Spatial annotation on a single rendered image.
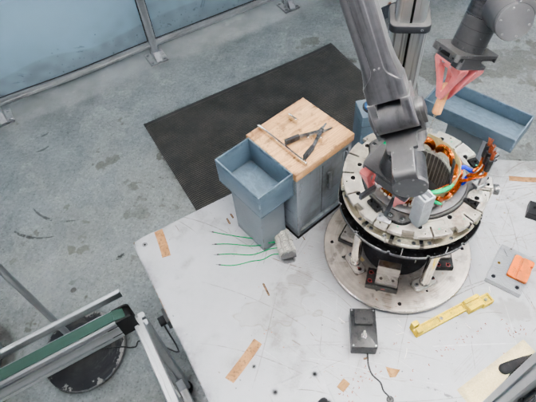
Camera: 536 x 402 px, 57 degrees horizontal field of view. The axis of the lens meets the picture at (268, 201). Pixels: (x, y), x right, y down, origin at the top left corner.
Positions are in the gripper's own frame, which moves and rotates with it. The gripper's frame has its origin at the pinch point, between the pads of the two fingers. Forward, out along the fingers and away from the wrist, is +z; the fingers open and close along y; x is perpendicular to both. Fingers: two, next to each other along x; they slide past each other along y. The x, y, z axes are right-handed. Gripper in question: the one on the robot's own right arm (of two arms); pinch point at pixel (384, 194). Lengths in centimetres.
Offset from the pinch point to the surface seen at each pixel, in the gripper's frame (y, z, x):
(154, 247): -47, 45, -30
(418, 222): 8.3, 4.1, 2.0
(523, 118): 11, 11, 51
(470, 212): 15.0, 5.5, 12.6
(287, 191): -21.4, 18.1, -3.3
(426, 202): 7.6, -2.5, 2.4
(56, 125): -197, 143, 3
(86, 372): -63, 124, -69
